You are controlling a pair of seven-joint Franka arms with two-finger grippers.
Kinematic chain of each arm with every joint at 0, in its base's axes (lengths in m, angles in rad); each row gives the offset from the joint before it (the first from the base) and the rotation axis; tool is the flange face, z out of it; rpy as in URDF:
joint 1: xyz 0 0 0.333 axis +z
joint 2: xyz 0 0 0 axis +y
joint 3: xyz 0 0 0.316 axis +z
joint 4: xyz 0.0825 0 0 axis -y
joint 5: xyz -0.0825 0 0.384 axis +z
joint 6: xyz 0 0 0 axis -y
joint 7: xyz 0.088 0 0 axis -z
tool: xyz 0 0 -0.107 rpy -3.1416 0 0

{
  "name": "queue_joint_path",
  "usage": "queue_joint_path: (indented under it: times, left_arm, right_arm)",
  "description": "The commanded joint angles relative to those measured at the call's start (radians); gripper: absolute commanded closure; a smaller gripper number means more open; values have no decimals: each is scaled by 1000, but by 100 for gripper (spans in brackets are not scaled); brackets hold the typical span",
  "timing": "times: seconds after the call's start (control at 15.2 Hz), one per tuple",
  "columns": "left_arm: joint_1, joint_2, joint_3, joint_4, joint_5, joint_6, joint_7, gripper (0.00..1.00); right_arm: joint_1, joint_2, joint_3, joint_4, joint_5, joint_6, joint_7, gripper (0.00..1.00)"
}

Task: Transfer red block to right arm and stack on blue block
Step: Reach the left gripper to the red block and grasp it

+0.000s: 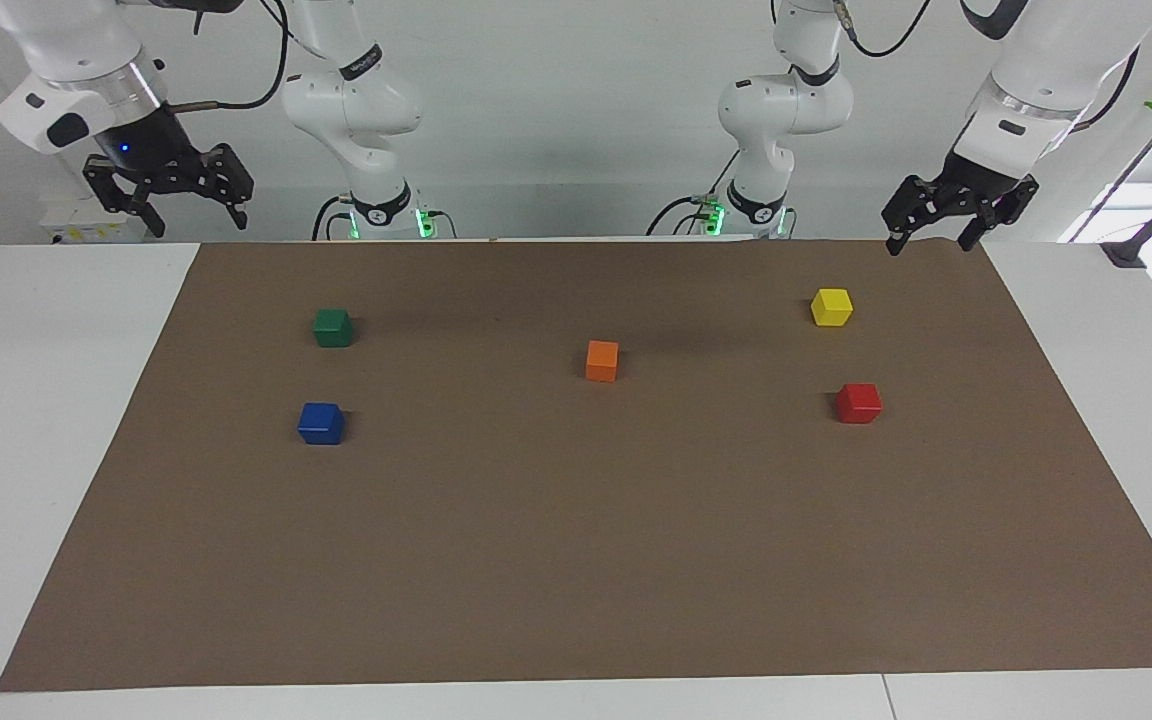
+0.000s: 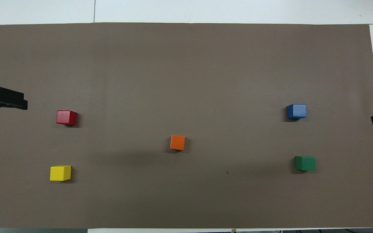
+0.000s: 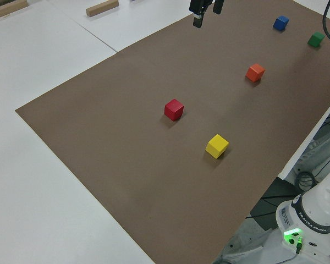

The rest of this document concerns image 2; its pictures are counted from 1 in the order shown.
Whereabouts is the blue wooden block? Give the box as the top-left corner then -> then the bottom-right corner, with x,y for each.
287,104 -> 307,120

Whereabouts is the brown table mat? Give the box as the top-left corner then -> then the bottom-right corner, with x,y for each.
0,23 -> 373,229

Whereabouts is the red wooden block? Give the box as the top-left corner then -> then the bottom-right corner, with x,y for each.
56,110 -> 77,126

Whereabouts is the orange wooden block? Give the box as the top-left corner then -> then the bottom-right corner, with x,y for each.
170,135 -> 186,150

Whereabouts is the green wooden block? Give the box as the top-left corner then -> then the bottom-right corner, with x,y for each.
296,156 -> 316,171

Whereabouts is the yellow wooden block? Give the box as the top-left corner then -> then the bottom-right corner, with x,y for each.
50,165 -> 72,181

